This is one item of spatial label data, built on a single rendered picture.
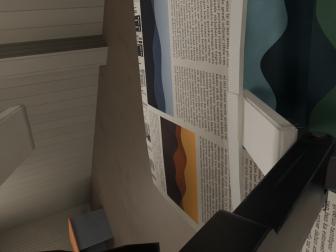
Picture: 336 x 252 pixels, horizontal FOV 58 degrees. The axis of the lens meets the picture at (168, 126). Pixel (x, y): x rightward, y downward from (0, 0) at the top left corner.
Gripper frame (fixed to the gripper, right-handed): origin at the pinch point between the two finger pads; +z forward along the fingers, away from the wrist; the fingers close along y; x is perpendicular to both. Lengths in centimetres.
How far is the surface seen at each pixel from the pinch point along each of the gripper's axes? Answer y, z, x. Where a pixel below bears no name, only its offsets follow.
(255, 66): 7.4, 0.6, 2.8
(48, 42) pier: -127, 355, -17
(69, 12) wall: -96, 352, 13
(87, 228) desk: -170, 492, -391
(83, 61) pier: -93, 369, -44
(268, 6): 7.7, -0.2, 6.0
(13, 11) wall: -145, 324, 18
